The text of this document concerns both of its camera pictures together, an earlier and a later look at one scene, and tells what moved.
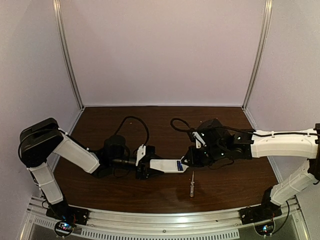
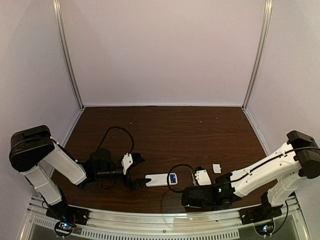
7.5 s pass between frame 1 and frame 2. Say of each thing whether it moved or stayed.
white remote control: moved
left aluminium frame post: stayed
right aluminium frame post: stayed
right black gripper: moved
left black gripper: moved
